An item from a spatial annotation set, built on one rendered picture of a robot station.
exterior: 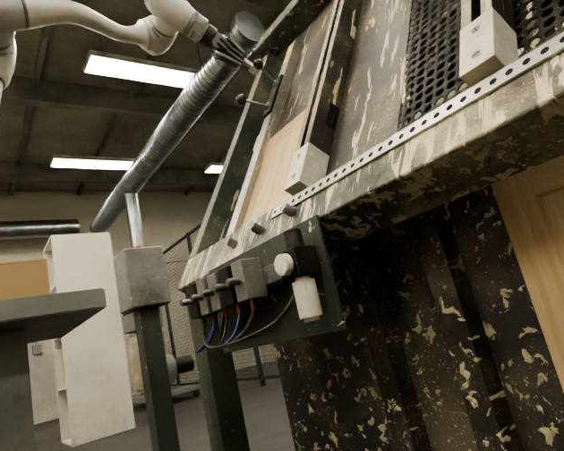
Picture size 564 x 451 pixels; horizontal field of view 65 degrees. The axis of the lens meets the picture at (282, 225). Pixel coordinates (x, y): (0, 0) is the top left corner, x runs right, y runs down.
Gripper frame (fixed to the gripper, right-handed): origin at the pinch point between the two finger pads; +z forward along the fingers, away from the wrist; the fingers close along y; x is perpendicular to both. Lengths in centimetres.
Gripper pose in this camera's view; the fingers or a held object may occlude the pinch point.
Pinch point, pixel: (250, 66)
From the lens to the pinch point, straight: 175.9
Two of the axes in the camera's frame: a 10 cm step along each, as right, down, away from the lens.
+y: -2.1, 8.3, -5.1
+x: 5.8, -3.1, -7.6
